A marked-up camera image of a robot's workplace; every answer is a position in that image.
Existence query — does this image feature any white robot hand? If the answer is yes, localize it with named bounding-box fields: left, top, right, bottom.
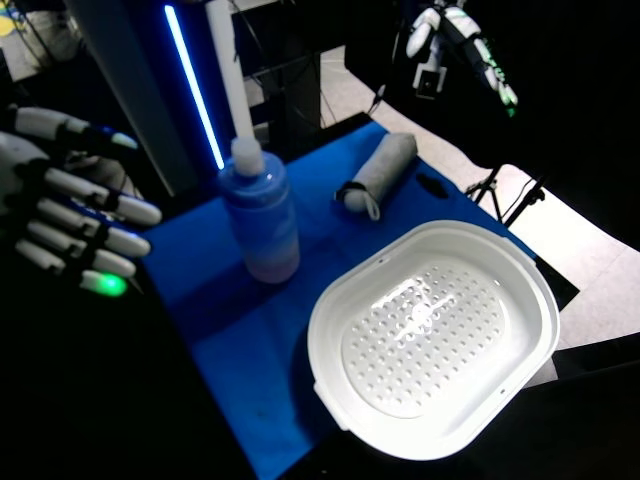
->
left=404, top=0, right=521, bottom=119
left=0, top=103, right=164, bottom=299

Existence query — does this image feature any grey umbrella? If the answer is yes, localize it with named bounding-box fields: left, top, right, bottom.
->
left=333, top=132, right=419, bottom=222

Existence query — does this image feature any blue bottle with white cap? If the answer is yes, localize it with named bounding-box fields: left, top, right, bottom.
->
left=217, top=137, right=302, bottom=285

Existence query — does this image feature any pillar with blue light strip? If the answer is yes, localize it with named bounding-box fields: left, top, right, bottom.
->
left=64, top=0, right=227, bottom=199

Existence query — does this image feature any black tripod stand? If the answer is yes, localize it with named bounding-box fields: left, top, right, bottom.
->
left=464, top=167, right=547, bottom=227

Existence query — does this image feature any blue table cloth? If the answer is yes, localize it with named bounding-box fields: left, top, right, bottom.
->
left=139, top=122, right=540, bottom=480

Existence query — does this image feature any white perforated plastic basin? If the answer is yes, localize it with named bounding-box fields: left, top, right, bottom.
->
left=306, top=219, right=562, bottom=462

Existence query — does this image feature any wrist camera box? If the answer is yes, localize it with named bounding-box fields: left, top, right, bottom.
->
left=413, top=63, right=448, bottom=102

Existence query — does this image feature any white upright post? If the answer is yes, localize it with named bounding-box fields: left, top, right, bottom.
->
left=206, top=0, right=257, bottom=147

